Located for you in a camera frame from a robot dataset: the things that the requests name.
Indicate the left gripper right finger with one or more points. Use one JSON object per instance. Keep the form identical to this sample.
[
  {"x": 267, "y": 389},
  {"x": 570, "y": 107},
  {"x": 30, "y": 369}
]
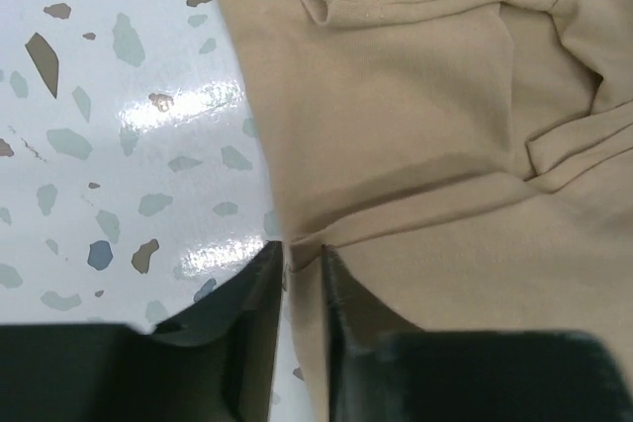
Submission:
[{"x": 381, "y": 367}]

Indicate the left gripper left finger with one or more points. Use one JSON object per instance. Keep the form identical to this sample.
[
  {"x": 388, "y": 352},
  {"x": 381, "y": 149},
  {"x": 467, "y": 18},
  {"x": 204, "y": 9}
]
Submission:
[{"x": 213, "y": 361}]

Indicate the beige t shirt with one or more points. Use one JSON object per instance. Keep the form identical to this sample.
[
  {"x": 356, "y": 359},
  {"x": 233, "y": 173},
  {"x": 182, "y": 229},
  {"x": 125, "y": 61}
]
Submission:
[{"x": 469, "y": 162}]

